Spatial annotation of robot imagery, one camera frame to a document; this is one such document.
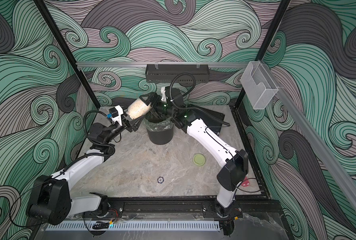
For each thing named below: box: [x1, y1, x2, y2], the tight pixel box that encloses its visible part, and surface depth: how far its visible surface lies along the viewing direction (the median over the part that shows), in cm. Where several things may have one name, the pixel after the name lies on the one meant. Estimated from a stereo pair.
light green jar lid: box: [193, 153, 206, 166], surface depth 92 cm
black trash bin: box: [146, 124, 174, 145], surface depth 103 cm
